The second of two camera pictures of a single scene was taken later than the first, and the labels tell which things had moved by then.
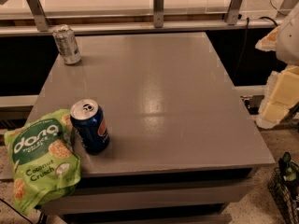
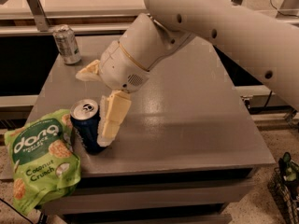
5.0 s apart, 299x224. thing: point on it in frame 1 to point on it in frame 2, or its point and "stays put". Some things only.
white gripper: (289, 40) to (122, 68)
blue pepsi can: (89, 120) stays put
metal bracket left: (37, 11) stays put
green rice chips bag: (45, 160) stays put
